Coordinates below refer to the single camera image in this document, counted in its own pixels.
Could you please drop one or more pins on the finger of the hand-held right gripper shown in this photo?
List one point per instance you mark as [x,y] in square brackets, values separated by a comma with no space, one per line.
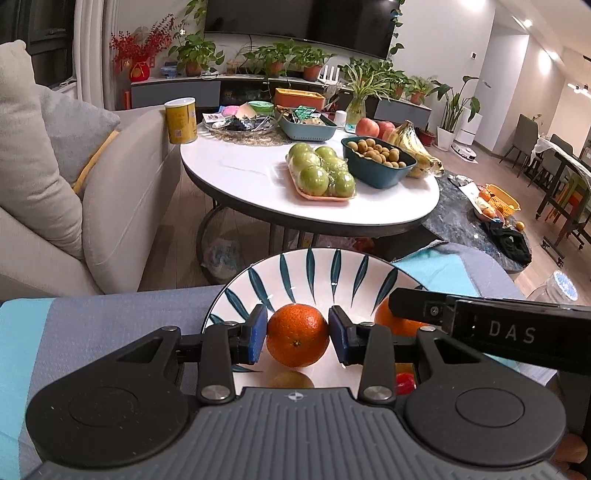
[415,307]

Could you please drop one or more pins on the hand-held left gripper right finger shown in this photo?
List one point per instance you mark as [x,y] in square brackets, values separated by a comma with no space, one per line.
[337,334]

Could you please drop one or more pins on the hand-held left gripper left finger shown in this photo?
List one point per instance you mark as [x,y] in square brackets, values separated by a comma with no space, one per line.
[258,334]

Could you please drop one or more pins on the orange mandarin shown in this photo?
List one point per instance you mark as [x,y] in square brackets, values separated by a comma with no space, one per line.
[298,334]
[406,328]

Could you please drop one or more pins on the striped ceramic bowl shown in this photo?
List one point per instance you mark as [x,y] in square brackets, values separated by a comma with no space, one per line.
[323,286]

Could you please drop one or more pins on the brown longan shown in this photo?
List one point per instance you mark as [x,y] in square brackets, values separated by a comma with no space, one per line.
[292,380]

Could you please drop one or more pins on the glass jar with orange label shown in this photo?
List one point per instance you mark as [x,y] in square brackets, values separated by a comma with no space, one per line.
[559,281]

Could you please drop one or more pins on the black cloth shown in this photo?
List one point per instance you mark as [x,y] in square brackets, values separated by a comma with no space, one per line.
[510,244]

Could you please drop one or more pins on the dark marble round table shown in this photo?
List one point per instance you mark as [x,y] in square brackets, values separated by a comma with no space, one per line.
[457,226]

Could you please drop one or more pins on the white paper sheet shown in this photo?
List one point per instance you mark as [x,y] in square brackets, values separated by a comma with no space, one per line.
[468,190]

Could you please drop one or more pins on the orange plastic basket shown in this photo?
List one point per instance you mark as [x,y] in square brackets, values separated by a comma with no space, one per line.
[502,199]

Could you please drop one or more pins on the teal fruit bowl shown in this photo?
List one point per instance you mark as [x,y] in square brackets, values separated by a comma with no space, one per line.
[378,177]

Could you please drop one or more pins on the pile of longans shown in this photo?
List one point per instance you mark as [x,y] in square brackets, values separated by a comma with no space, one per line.
[376,153]

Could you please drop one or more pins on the bunch of bananas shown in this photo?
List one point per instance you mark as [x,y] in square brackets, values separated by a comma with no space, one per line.
[415,147]

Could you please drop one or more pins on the white round table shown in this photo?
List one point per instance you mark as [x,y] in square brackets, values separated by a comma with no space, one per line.
[244,175]

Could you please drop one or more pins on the pack of green apples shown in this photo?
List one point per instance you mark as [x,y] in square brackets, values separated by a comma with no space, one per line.
[321,173]

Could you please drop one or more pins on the blue and grey printed blanket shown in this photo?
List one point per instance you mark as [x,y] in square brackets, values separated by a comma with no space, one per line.
[92,332]

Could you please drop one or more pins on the small plant in brown pot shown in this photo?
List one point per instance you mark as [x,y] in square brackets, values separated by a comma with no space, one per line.
[425,137]

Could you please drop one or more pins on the tall plant in white pot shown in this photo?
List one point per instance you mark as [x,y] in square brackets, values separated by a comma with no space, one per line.
[445,134]

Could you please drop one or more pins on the dining table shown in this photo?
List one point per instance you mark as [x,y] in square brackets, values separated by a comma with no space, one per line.
[570,161]

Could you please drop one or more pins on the red apple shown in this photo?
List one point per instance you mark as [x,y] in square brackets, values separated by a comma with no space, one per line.
[368,128]
[387,129]

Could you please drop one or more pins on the white robot vacuum dock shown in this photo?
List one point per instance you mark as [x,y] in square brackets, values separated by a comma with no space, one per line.
[467,134]

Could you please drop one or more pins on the grey dining chair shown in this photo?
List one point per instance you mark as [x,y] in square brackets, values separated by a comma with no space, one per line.
[524,138]
[551,152]

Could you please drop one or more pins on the beige sofa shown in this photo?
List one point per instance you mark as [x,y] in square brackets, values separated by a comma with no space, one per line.
[124,194]

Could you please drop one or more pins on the small white cup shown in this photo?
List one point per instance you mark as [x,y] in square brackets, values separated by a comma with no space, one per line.
[340,119]

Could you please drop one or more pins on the teal snack basket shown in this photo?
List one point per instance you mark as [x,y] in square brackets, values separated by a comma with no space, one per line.
[307,131]

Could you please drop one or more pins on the glass vase with spider plant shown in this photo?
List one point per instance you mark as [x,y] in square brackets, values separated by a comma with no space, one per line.
[356,106]

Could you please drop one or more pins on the glass platter with small items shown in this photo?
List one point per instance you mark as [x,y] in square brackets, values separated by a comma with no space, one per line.
[240,124]

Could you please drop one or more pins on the small green bowl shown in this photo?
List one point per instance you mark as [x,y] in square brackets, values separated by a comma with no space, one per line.
[261,107]

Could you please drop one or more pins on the yellow can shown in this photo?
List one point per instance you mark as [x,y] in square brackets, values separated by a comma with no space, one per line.
[181,121]

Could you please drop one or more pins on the orange box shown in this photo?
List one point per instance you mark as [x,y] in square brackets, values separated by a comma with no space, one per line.
[300,99]

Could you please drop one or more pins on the yellow cushion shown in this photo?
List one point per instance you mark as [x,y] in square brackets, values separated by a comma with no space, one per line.
[94,159]

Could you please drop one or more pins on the white router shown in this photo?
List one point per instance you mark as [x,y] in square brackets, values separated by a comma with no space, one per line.
[328,77]

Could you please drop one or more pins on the grey cushion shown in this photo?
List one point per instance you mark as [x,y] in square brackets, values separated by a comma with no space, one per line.
[78,134]

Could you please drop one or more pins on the row of potted plants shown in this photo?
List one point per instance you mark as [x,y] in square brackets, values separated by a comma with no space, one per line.
[277,60]

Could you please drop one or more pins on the small blue basket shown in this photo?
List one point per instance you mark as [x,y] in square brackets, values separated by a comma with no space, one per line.
[169,72]

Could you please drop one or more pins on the hanging vine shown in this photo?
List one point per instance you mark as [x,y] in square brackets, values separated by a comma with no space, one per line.
[397,27]
[196,14]

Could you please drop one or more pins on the beige sofa cushion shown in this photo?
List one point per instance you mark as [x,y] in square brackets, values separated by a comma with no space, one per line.
[32,152]

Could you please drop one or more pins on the red berry branches in vase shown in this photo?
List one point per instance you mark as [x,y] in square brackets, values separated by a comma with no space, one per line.
[141,50]

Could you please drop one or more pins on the white curtain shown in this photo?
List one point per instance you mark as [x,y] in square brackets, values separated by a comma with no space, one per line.
[92,50]

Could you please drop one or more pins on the dark window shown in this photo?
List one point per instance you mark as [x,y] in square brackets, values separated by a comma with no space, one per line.
[46,37]

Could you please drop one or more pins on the wall television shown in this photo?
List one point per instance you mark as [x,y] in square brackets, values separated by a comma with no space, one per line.
[300,23]

